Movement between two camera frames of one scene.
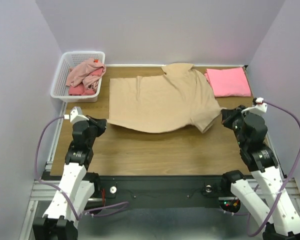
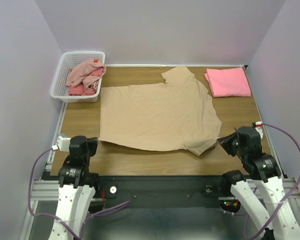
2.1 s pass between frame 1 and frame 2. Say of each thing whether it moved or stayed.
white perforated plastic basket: stayed
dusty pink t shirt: stayed
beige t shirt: moved
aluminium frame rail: stayed
